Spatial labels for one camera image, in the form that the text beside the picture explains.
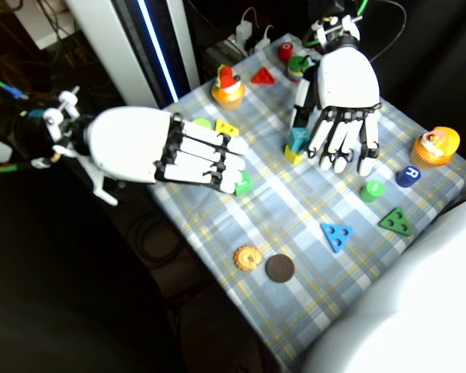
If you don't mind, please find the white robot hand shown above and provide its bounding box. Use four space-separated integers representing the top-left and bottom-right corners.
85 106 250 195
290 44 384 176

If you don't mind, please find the blue letter K cube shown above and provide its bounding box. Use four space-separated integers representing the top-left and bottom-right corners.
288 127 311 152

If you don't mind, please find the green wooden cube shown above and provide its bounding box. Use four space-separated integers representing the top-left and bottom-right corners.
235 170 254 197

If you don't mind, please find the red letter O cylinder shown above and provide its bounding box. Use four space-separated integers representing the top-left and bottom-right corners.
277 41 295 62

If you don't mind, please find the red three-hole triangle block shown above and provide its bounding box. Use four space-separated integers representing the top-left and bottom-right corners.
250 66 276 85

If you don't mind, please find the yellow wooden cube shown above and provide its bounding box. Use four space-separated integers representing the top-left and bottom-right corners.
283 144 306 166

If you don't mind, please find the yellow three-hole triangle block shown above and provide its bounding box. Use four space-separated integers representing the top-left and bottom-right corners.
215 119 241 137

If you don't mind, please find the white column with blue light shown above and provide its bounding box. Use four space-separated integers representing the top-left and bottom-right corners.
64 0 201 112

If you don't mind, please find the white power adapter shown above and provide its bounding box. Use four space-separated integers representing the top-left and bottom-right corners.
235 21 254 44

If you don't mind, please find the strawberry toy cupcake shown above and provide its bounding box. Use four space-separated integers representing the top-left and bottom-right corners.
210 64 246 111

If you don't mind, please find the orange cream toy cupcake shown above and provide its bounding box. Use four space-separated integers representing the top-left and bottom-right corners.
410 126 461 169

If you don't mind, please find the white power strip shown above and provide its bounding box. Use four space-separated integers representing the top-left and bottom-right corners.
227 33 265 56

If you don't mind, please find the green wooden cylinder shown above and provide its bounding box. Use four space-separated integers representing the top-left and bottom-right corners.
359 180 387 204

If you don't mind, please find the blue letter R cylinder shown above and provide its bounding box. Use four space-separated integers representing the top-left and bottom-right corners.
395 166 422 189

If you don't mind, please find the blue plaid tablecloth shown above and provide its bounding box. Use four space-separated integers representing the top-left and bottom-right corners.
151 33 466 373

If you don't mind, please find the white box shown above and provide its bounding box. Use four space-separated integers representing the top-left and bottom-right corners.
13 0 78 51

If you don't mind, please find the green three-hole triangle block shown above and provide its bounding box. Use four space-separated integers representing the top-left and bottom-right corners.
377 206 413 238

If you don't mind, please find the blue three-hole triangle block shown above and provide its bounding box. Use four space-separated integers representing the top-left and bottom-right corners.
320 222 355 254

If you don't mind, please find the golden butter cookie toy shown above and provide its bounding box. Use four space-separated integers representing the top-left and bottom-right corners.
233 244 264 272

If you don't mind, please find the chocolate sandwich cookie toy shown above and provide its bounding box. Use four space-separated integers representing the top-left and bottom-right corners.
265 253 296 284

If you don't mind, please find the large white rounded shell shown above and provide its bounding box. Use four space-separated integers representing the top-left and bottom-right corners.
301 193 466 373

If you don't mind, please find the coloured ring stack toy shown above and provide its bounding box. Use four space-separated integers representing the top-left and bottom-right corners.
286 55 310 84

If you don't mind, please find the white plug with cable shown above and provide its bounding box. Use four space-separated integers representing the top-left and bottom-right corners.
256 24 276 51

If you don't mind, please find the black coiled cable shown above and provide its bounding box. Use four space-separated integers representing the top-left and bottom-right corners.
124 211 184 270

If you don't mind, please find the green cable with blue connector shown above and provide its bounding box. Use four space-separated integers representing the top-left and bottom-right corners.
0 71 29 101

